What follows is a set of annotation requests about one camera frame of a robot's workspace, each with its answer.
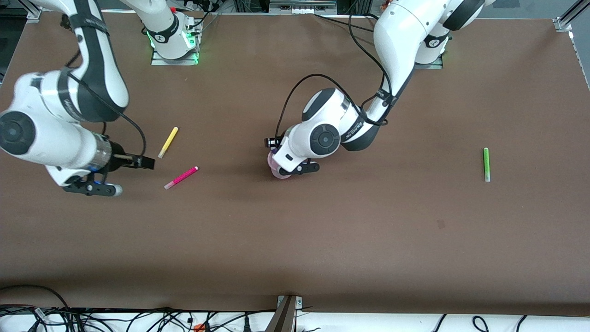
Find metal table bracket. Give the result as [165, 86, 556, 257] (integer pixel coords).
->
[265, 295, 303, 332]

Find yellow pen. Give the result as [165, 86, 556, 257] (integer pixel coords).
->
[158, 126, 179, 159]

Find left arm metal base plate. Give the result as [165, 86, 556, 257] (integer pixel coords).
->
[414, 54, 444, 70]

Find grey metal box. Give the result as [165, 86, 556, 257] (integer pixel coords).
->
[270, 0, 338, 14]

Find large black cable loop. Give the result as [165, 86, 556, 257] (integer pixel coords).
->
[0, 285, 71, 310]

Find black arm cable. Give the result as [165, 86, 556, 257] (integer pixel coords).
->
[65, 46, 147, 160]
[276, 0, 395, 143]

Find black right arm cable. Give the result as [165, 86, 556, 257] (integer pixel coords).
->
[65, 46, 147, 160]

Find pink pen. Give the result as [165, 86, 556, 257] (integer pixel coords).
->
[164, 166, 199, 190]

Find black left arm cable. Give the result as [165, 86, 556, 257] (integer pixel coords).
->
[276, 0, 395, 143]

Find long black table cable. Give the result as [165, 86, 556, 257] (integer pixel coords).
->
[313, 14, 375, 33]

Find aluminium frame corner profile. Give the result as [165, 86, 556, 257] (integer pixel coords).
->
[553, 0, 590, 33]
[18, 0, 43, 21]

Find tangled black floor cables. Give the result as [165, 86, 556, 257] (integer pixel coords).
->
[0, 305, 277, 332]

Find brown table cover sheet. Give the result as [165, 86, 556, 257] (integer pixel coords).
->
[0, 12, 590, 316]

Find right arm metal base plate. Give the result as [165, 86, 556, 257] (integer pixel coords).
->
[151, 23, 200, 66]

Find pink cup holder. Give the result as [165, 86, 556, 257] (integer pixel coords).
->
[267, 150, 294, 179]

